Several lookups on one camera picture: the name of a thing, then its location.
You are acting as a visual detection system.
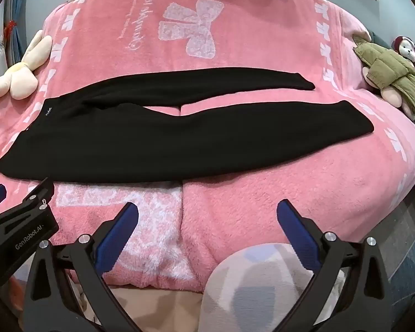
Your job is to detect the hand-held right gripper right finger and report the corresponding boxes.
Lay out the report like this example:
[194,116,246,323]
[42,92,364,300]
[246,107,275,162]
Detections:
[277,199,393,332]

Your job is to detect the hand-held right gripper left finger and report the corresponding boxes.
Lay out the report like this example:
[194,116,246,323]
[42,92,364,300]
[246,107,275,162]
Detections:
[22,202,141,332]

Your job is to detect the black pants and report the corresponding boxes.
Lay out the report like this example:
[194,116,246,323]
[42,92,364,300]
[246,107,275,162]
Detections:
[0,68,373,183]

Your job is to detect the orange object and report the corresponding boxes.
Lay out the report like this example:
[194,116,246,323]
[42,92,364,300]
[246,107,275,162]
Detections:
[5,278,30,307]

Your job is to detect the pink bow-print blanket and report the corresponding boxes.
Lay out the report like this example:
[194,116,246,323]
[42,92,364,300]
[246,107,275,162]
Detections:
[0,0,415,293]

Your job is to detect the person's knee in patterned trousers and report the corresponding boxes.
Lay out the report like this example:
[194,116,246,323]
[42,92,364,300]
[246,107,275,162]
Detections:
[196,242,336,332]

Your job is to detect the cream flower plush toy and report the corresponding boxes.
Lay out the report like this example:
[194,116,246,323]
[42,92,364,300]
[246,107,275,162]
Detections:
[0,29,53,102]

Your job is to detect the teddy bear in green jacket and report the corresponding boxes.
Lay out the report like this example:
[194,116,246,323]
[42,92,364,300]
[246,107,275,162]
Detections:
[352,35,415,125]

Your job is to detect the blue curtain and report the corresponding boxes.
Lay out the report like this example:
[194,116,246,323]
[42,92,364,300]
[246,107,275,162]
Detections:
[5,0,32,28]

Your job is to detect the dark pillow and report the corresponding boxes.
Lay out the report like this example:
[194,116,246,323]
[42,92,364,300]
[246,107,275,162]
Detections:
[366,29,396,52]

